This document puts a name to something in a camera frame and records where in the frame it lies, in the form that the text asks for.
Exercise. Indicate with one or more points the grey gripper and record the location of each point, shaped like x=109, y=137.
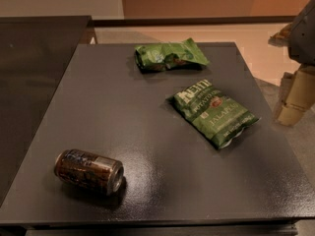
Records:
x=303, y=36

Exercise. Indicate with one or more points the dark orange soda can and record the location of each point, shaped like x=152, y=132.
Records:
x=89, y=170

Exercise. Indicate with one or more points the green jalapeno chip bag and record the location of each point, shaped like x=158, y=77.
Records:
x=214, y=114

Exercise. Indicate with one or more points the crumpled green snack bag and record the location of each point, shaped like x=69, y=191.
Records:
x=161, y=57

